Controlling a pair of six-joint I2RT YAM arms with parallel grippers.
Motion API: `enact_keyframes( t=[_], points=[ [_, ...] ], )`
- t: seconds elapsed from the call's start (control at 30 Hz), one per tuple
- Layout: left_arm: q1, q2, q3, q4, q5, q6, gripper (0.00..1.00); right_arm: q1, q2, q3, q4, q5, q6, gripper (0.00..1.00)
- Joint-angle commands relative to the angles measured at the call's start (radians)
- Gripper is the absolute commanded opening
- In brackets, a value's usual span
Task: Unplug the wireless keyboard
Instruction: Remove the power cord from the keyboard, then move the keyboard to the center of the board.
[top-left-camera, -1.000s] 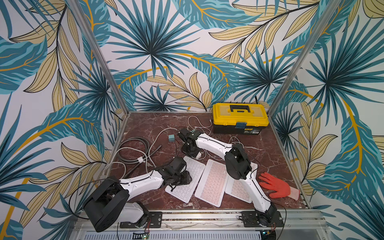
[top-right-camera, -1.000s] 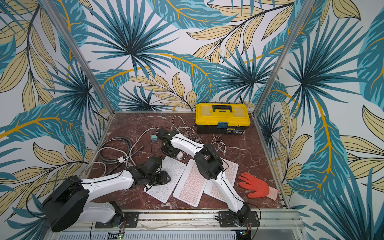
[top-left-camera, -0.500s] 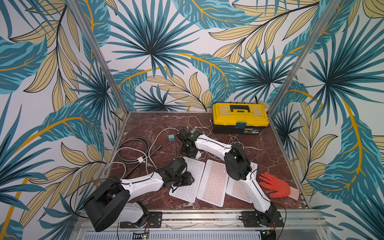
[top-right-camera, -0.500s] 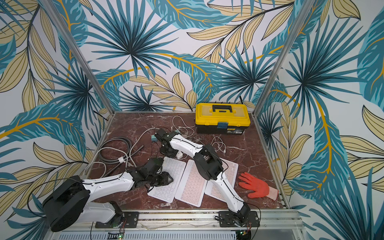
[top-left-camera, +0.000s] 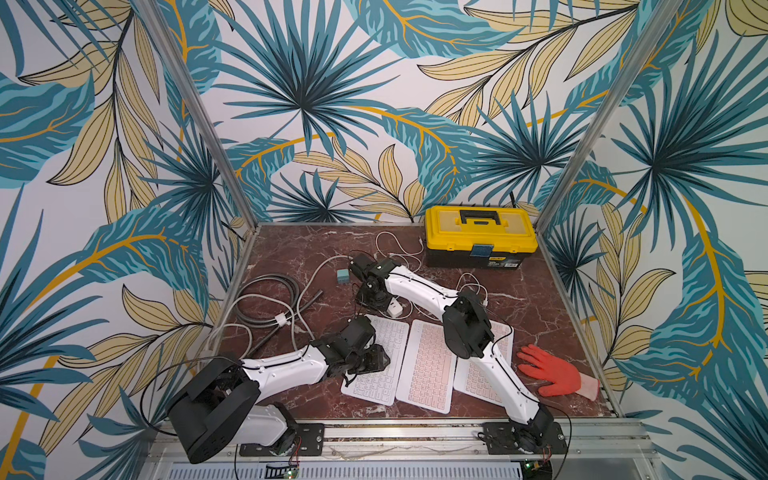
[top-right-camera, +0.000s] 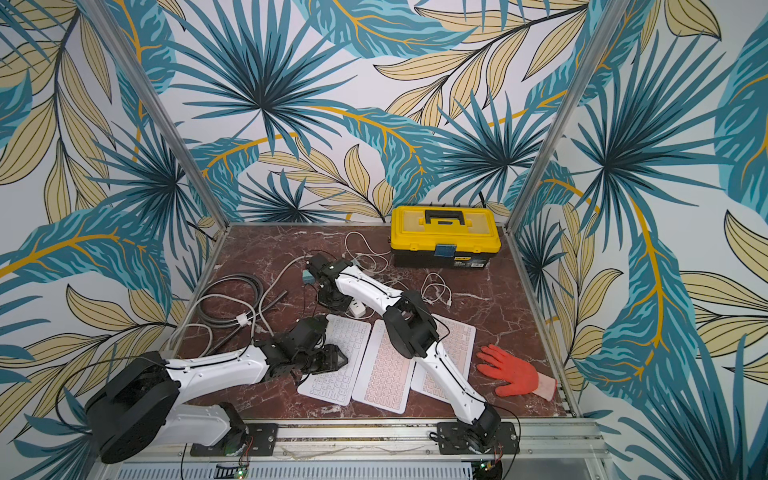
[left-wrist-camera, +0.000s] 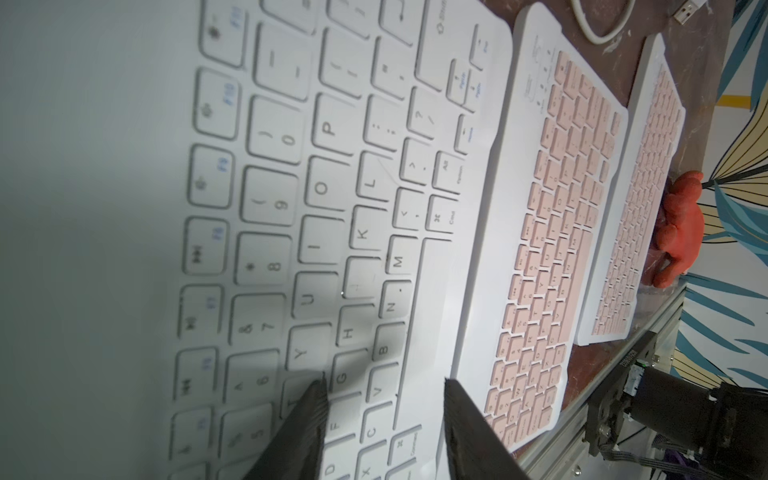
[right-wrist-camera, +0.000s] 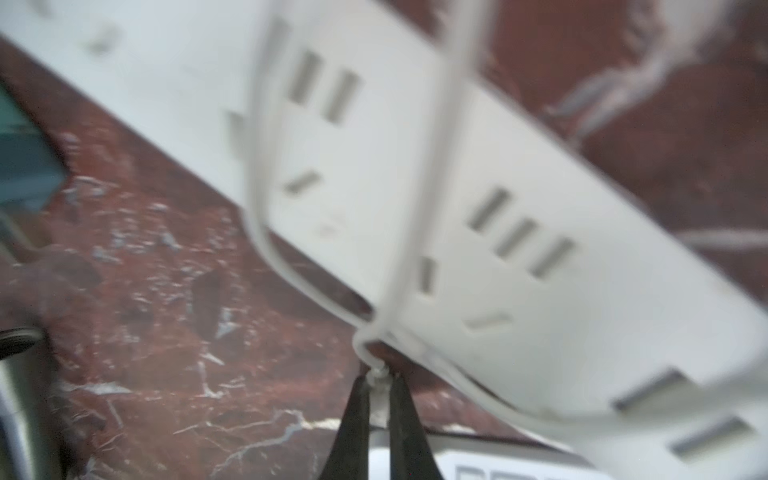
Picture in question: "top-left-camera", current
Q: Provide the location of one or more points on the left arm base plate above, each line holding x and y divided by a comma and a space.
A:
304, 440

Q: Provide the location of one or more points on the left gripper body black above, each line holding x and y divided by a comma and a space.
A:
366, 362

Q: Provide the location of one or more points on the pink keyboard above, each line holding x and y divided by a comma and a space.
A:
469, 377
428, 369

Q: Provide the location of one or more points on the red work glove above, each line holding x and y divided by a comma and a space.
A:
561, 377

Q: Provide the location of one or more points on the white power strip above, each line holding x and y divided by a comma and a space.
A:
394, 309

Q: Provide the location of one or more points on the yellow black toolbox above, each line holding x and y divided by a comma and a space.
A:
478, 237

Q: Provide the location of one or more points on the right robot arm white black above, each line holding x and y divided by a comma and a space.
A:
467, 331

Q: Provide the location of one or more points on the pink keyboard middle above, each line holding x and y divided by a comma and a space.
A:
428, 369

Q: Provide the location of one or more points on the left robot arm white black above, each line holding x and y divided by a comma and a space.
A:
220, 405

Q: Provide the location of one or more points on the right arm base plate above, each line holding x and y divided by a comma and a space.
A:
512, 438

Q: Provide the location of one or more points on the white wireless keyboard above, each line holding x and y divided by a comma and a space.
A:
379, 381

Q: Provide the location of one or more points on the pink keyboard right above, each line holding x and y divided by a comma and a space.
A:
469, 377

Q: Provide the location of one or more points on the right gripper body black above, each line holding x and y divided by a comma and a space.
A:
368, 288

